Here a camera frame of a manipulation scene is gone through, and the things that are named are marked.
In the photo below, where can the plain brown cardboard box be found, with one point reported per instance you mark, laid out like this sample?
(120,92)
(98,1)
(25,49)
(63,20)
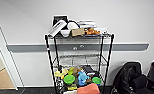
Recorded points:
(77,32)

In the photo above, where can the white bowl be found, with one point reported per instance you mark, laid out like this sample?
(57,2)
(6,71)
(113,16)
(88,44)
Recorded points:
(65,32)

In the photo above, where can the black flat box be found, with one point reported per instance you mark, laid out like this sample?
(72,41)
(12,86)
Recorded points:
(88,70)

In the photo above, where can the stack of white boxes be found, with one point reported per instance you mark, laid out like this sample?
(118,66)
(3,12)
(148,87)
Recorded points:
(88,24)

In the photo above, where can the long white box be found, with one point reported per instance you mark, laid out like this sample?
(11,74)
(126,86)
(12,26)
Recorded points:
(56,28)

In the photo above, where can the blue toy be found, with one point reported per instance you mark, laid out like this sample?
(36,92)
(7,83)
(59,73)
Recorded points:
(82,78)

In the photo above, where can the flat white box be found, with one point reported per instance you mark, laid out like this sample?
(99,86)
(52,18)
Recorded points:
(104,30)

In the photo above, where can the pale yellow bag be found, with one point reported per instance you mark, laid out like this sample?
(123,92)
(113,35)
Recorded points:
(58,73)

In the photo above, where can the large green bowl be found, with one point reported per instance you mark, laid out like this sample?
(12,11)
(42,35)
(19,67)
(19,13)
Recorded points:
(69,79)

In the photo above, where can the black framed picture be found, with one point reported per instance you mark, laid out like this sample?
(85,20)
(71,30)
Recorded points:
(56,17)

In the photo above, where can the small green bowl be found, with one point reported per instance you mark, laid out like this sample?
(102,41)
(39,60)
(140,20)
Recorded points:
(96,80)

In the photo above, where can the black office chair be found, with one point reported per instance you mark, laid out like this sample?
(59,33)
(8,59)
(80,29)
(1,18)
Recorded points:
(131,80)

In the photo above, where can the wall socket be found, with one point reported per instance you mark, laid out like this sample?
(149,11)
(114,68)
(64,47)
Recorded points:
(75,48)
(81,46)

